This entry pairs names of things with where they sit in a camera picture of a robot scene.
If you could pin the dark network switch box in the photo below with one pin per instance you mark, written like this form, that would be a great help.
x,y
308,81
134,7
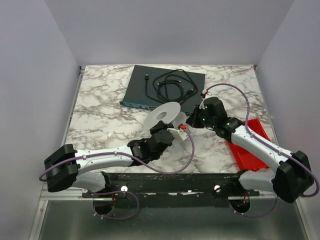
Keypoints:
x,y
150,87

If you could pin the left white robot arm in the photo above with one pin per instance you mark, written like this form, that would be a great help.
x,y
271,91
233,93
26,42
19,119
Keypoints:
x,y
135,153

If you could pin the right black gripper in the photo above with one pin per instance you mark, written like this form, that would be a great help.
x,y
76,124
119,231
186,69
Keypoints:
x,y
196,117

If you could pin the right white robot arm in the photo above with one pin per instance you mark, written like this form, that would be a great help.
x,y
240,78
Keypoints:
x,y
291,173

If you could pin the grey cable spool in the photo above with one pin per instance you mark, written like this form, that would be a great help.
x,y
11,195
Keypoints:
x,y
168,113

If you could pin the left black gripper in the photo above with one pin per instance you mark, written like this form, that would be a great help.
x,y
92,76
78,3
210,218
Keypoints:
x,y
158,126

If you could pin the aluminium frame rail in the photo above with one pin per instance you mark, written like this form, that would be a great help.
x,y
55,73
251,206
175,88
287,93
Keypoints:
x,y
65,137

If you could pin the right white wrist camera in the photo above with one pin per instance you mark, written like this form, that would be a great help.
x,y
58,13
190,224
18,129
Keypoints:
x,y
204,94

